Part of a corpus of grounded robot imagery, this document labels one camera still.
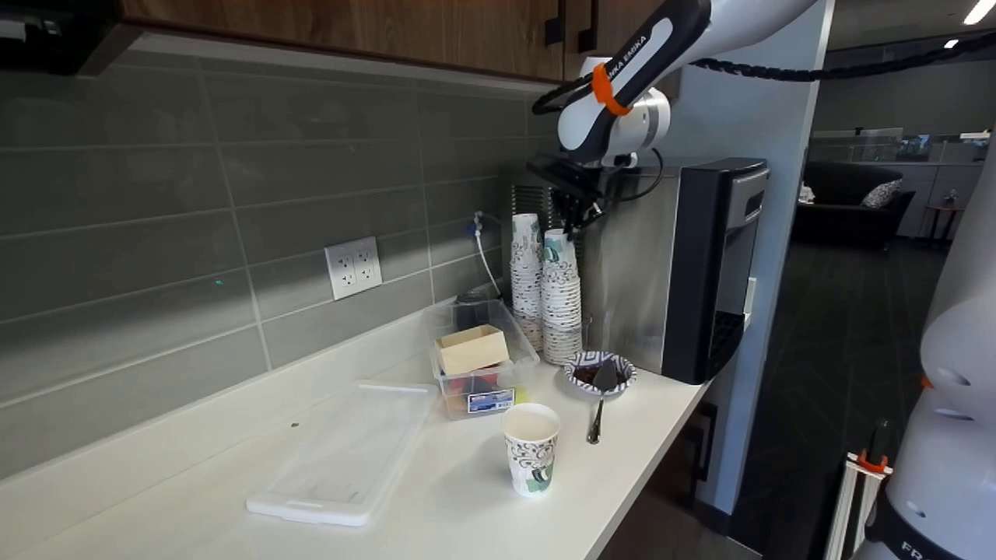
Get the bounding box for clear plastic organizer box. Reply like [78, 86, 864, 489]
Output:
[425, 296, 543, 424]

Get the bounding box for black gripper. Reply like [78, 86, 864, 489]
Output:
[525, 152, 629, 233]

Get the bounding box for white sofa pillow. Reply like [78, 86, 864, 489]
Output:
[855, 178, 906, 213]

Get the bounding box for short patterned paper cup stack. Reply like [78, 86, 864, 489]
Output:
[538, 228, 588, 366]

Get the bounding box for blue patterned paper bowl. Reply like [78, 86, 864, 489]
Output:
[557, 351, 637, 405]

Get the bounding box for blue packets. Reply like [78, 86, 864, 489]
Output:
[461, 385, 515, 418]

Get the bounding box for single patterned paper cup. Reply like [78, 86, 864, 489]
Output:
[500, 402, 564, 496]

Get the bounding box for tall patterned paper cup stack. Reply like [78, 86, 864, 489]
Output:
[506, 210, 548, 351]

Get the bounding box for tan cardboard box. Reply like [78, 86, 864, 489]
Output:
[432, 322, 513, 378]

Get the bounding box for black corrugated cable conduit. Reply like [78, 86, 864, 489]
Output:
[689, 26, 996, 84]

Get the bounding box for white wall cable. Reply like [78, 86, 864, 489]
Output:
[470, 209, 503, 297]

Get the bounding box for grey metal spoon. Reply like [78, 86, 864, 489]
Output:
[585, 361, 624, 449]

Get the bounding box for black overhead appliance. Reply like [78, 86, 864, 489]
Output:
[0, 0, 144, 77]

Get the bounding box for white wall outlet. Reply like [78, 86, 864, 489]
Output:
[319, 233, 387, 302]

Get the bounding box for black steel coffee machine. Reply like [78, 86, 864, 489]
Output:
[573, 152, 775, 385]

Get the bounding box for dark sofa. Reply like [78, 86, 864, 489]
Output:
[791, 159, 919, 250]

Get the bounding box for metal stand with orange clamps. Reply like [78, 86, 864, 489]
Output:
[821, 449, 895, 560]

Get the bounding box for wooden wall cabinet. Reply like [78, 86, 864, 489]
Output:
[119, 0, 667, 86]

